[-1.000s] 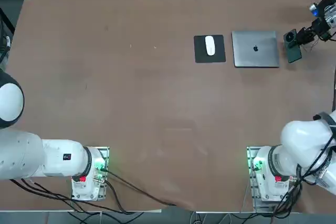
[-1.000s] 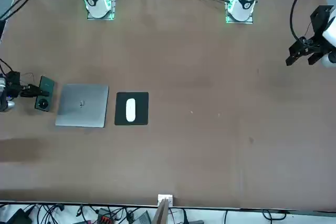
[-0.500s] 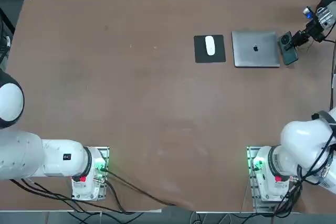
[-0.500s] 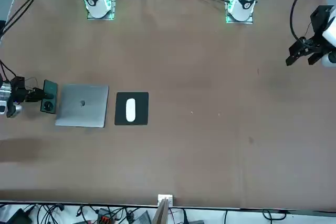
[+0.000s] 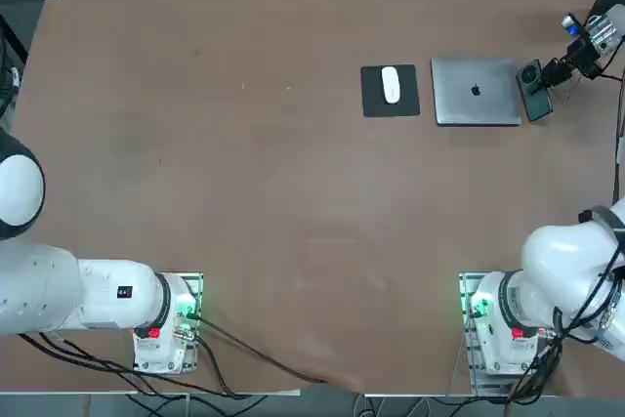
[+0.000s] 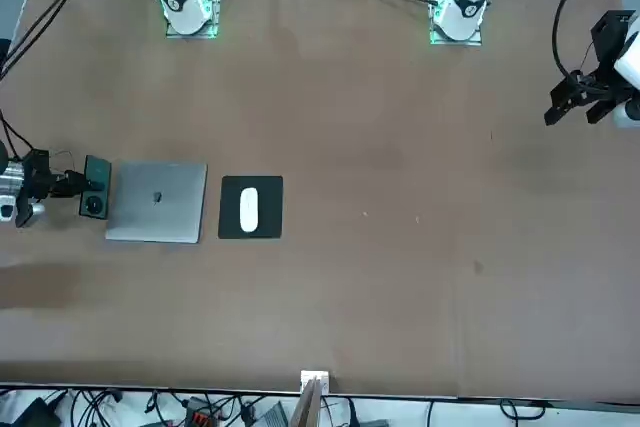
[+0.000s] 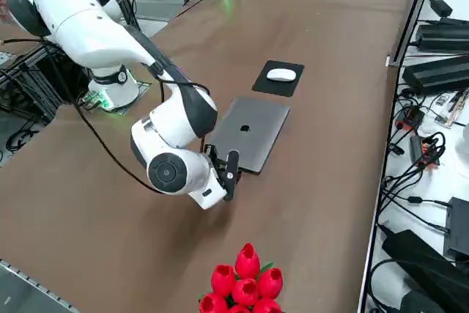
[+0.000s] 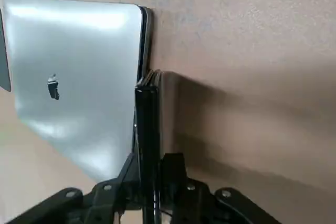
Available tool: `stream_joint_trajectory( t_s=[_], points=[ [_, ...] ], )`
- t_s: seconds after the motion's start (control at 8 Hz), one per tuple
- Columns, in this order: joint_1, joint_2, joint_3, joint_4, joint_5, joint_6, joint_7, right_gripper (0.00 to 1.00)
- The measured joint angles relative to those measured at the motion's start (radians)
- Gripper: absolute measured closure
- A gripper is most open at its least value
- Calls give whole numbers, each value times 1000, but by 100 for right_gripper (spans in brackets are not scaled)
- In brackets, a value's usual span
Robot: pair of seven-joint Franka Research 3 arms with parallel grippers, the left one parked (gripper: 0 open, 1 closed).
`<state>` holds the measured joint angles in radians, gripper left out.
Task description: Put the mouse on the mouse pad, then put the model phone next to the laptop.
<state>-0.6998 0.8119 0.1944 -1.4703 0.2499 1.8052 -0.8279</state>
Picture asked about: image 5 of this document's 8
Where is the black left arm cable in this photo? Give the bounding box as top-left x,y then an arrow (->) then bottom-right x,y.
18,331 -> 256,399

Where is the black mouse pad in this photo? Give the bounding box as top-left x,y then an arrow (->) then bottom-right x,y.
360,63 -> 422,119

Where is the grey closed laptop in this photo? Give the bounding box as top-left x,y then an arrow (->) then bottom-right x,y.
430,57 -> 522,127

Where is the white computer mouse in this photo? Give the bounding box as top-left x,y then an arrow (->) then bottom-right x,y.
381,65 -> 402,104

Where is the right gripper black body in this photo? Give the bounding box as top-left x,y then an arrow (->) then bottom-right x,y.
563,37 -> 604,80

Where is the black base power cable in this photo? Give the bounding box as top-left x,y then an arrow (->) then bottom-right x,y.
192,312 -> 334,386

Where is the dark green model phone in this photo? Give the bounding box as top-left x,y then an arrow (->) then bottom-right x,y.
516,58 -> 555,123

